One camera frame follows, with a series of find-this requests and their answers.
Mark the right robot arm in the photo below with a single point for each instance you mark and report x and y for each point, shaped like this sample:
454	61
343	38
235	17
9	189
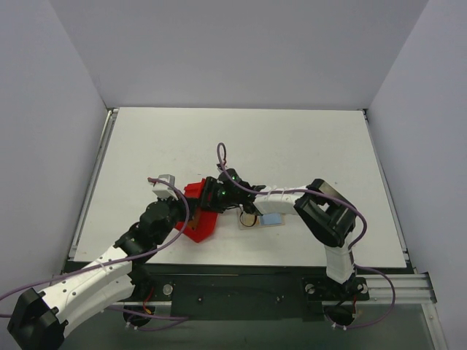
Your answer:
324	211

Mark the red plastic bin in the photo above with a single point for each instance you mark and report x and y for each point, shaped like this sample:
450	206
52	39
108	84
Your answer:
202	223

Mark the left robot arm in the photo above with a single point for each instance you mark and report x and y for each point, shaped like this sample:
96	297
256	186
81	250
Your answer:
42	319

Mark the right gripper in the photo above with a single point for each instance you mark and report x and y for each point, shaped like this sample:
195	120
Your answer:
210	193

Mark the aluminium frame rail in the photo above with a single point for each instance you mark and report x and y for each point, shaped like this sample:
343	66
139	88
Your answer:
409	289

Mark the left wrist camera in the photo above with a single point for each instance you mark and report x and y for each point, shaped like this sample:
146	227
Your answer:
163	186

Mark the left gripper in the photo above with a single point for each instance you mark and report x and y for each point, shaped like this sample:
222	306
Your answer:
183	210

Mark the beige leather card holder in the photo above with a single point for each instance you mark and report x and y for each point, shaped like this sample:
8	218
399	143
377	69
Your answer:
265	221

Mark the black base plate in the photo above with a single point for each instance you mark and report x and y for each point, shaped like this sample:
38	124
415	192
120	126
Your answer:
240	292

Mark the gold VIP card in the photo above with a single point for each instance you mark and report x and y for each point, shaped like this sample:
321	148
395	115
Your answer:
248	220

